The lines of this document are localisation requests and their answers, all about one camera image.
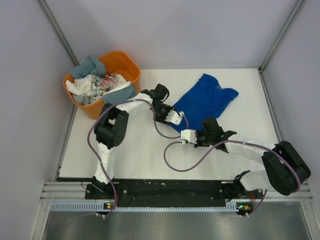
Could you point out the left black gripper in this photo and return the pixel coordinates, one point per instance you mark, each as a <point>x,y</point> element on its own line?
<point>162,119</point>

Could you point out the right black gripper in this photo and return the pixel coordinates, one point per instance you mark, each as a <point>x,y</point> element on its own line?
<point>198,144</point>

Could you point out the blue t shirt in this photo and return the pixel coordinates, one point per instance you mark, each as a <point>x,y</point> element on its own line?
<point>205,99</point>

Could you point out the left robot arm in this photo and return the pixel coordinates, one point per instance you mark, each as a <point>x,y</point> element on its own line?
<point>109,130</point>

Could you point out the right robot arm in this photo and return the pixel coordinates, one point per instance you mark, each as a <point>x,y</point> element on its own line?
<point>284,169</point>

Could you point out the orange plastic laundry basket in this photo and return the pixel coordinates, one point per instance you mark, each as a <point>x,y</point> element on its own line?
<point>115,62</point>

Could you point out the white t shirt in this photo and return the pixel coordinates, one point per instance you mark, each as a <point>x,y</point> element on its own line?
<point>80,87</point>

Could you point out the grey-blue t shirt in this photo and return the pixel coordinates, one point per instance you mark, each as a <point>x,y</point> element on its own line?
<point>92,66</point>

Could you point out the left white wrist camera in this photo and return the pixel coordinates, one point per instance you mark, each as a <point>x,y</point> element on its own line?
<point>174,117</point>

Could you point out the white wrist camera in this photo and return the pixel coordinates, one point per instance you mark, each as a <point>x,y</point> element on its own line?
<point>174,117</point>
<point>188,136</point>

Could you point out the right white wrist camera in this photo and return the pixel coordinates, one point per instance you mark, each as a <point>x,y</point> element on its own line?
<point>188,136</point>

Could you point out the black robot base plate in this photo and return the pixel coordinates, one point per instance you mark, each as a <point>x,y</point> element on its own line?
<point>159,193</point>

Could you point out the grey slotted cable duct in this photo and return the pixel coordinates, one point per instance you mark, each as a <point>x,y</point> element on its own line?
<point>77,206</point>

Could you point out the left aluminium frame post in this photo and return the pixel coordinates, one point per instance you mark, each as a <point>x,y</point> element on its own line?
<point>57,30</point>

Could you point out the aluminium frame post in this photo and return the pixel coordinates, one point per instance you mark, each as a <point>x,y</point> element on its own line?
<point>57,30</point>
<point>298,6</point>

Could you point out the right aluminium frame post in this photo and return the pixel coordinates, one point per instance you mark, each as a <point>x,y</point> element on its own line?
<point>298,6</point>

